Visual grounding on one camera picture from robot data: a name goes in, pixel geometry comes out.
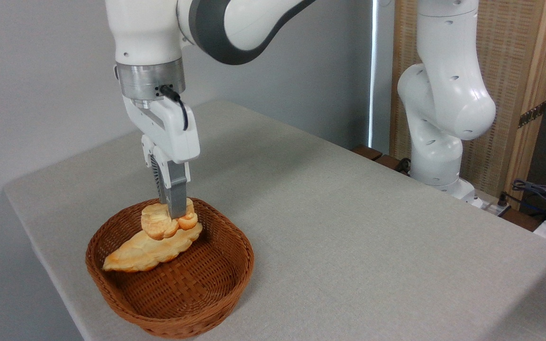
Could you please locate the grey tablecloth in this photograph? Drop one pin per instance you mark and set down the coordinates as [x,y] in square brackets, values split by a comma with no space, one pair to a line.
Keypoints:
[372,260]

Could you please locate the brown wicker basket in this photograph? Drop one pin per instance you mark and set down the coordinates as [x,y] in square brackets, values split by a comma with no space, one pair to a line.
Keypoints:
[183,289]

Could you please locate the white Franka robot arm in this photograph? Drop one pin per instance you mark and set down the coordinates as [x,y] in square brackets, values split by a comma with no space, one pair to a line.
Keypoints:
[145,28]

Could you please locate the round flaky bread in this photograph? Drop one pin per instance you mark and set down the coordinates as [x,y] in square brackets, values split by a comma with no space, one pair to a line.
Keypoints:
[157,222]

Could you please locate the long braided bread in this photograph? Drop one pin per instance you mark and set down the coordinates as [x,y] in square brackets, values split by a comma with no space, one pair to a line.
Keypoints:
[135,253]

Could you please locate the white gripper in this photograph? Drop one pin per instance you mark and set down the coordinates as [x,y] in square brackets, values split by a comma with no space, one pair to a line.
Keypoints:
[178,137]

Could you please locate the black metal screen hinge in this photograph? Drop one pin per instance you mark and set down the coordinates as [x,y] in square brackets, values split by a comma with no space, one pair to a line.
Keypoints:
[532,114]

